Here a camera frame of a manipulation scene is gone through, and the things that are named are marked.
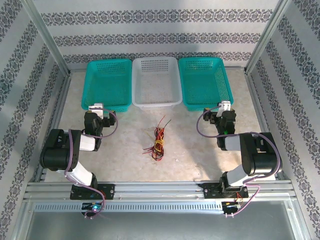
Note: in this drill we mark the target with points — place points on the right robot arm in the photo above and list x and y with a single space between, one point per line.
262 162

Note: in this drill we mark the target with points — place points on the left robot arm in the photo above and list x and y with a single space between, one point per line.
53 155

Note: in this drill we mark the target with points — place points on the teal plastic basket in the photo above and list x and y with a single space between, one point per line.
107 85
205 85

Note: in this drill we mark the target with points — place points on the white plastic basket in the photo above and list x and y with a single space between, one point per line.
156 85

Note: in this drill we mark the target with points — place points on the small black controller board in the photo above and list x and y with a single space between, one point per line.
227 206
87 207

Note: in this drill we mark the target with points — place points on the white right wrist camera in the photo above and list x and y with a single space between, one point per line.
225 106

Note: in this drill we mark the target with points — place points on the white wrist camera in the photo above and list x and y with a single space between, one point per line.
225 106
96 108

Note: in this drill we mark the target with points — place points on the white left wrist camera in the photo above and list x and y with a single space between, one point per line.
96 108

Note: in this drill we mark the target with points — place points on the aluminium side rail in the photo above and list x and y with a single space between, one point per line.
256 100
60 100

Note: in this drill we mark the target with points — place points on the aluminium back rail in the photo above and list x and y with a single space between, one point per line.
235 67

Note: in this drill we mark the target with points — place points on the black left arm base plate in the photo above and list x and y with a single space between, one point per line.
108 191

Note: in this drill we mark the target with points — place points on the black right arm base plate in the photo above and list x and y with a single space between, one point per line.
210 191

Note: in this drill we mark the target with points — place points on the aluminium mounting rail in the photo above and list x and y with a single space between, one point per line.
160 190

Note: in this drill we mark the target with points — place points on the aluminium frame post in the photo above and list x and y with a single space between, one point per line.
267 35
47 35

